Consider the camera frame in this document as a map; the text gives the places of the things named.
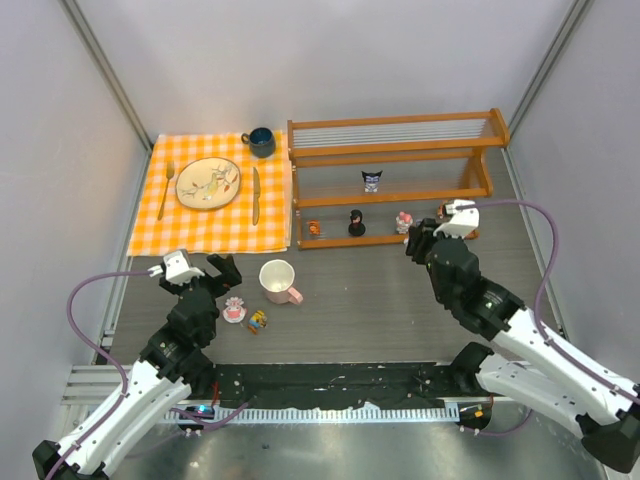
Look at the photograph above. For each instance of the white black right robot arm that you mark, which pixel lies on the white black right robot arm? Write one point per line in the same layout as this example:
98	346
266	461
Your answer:
550	376

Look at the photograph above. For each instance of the orange checkered cloth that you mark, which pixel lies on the orange checkered cloth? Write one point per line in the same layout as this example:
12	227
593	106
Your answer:
226	230

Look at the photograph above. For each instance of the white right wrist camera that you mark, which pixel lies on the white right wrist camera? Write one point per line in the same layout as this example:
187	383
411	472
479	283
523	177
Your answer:
462	220

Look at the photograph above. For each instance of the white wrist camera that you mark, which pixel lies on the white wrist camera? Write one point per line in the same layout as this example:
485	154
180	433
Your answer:
462	220
176	268

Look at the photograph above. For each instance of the gold knife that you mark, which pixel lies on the gold knife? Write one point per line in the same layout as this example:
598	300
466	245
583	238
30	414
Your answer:
256	197

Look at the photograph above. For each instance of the orange wooden shelf rack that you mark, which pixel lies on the orange wooden shelf rack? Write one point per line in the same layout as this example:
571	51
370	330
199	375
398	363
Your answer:
424	158

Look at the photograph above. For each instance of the pink My Melody figurine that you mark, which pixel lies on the pink My Melody figurine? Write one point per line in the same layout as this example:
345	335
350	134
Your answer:
403	222

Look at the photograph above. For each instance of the yellow minion figurine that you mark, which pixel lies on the yellow minion figurine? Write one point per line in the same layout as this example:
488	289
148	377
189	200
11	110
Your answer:
257	321

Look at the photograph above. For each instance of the gold fork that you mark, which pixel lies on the gold fork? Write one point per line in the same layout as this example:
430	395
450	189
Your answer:
169	174

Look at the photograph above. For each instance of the pink white round figurine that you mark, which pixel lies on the pink white round figurine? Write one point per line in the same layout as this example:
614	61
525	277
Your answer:
234	311

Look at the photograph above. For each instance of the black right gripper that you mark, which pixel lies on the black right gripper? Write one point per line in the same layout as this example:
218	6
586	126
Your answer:
426	240

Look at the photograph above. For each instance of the orange tiger figurine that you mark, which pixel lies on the orange tiger figurine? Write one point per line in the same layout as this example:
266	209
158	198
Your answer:
314	228

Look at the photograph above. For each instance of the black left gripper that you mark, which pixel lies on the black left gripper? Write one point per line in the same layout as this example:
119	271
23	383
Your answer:
201	282

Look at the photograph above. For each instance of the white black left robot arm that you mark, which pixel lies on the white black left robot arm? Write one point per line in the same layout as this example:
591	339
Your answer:
171	367

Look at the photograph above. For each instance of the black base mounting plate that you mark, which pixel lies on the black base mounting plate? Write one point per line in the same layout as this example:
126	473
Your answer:
338	386

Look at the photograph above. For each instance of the black purple Kuromi figurine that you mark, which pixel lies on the black purple Kuromi figurine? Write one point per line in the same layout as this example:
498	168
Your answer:
371	181

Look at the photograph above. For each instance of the decorated ceramic plate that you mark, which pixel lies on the decorated ceramic plate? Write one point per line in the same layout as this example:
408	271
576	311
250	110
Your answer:
208	184

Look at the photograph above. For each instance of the dark blue mug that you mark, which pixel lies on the dark blue mug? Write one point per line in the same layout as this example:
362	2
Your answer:
261	142

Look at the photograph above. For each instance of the pink mug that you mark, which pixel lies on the pink mug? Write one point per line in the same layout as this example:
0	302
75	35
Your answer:
277	278

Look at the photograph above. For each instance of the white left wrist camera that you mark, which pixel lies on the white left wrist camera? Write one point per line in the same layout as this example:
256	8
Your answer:
176	268

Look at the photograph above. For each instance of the black haired girl figurine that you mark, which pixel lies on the black haired girl figurine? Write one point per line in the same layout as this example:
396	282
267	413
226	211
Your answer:
356	226

